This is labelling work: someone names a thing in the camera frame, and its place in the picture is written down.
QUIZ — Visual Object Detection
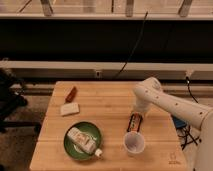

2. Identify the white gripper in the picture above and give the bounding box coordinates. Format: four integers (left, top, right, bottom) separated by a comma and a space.
133, 99, 149, 117

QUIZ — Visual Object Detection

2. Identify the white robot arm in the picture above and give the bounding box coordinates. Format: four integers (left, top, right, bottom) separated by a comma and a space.
133, 77, 213, 171

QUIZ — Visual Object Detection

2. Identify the blue box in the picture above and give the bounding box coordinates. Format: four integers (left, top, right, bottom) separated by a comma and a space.
172, 117, 187, 129

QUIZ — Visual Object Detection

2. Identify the green plate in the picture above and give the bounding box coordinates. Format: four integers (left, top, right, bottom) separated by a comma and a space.
64, 121, 102, 161

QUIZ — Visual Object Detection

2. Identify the white sponge block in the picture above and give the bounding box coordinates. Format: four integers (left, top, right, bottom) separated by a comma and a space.
60, 102, 80, 116

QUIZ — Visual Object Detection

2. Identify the brown red bar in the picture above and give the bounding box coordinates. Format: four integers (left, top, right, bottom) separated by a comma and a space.
65, 86, 77, 103

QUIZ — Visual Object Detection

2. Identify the white plastic bottle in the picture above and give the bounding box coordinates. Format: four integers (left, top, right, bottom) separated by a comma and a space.
67, 127, 102, 157

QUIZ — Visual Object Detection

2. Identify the black office chair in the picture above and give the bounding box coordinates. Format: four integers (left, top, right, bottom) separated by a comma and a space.
0, 69, 41, 133

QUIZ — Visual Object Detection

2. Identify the white wall outlet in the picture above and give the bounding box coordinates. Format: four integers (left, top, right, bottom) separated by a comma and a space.
95, 70, 101, 78

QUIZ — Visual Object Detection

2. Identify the black hanging cable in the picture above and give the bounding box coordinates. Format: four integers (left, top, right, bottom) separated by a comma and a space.
113, 11, 149, 80

